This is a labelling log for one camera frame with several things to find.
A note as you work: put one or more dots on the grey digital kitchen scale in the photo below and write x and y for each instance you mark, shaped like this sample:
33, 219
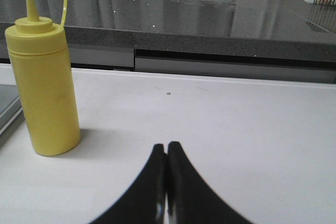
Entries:
10, 105

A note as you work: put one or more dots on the yellow squeeze bottle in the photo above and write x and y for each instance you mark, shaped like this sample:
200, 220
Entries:
39, 54

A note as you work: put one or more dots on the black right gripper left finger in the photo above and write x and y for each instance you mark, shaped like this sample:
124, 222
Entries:
144, 200

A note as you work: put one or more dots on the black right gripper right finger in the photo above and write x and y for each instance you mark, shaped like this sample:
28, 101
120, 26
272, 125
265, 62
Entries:
190, 199

